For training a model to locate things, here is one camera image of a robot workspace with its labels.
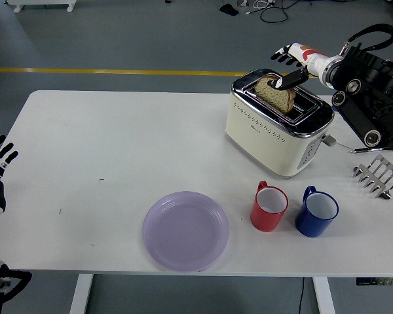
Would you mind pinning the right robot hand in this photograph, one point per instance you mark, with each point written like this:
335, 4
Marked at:
309, 57

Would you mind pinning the brown bread slice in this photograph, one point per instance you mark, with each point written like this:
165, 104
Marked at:
275, 98

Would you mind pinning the purple plastic plate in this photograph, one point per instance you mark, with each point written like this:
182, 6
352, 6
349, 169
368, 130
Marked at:
185, 232

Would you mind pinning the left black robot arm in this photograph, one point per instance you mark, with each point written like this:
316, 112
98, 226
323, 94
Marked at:
0, 278

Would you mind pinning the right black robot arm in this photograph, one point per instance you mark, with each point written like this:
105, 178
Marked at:
370, 85

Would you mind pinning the white paper sheet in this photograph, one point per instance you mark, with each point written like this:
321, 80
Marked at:
344, 134

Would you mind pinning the black floor pedal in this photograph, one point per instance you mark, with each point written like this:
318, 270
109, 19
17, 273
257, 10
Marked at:
230, 10

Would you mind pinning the cream and chrome toaster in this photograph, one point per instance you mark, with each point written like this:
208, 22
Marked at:
258, 137

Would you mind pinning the white table leg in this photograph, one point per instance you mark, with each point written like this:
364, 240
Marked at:
324, 296
82, 294

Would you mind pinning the metal toast rack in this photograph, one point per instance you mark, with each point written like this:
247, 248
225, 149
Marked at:
380, 178

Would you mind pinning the blue mug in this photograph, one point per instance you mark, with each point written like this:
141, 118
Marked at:
309, 224

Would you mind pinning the red mug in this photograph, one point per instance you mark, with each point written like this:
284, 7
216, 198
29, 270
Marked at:
265, 220

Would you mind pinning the white furniture base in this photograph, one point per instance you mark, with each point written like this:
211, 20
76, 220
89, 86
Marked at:
42, 3

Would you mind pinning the black table control panel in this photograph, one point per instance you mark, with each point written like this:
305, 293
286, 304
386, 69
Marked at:
380, 281

